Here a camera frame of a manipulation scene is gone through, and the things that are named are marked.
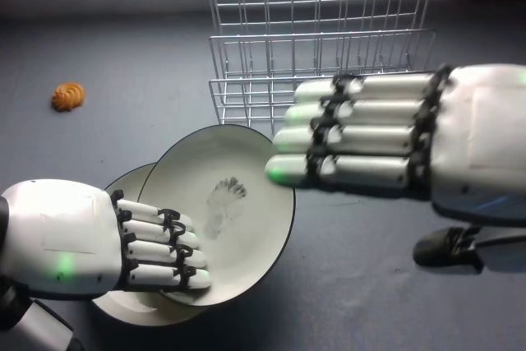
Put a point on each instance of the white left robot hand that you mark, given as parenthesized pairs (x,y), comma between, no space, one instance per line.
(61,223)

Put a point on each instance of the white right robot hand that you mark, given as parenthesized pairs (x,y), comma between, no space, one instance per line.
(472,129)

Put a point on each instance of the smudged white plate black rim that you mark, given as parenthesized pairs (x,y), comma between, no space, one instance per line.
(246,252)

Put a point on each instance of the orange swirl cookie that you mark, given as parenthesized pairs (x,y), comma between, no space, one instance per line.
(69,97)

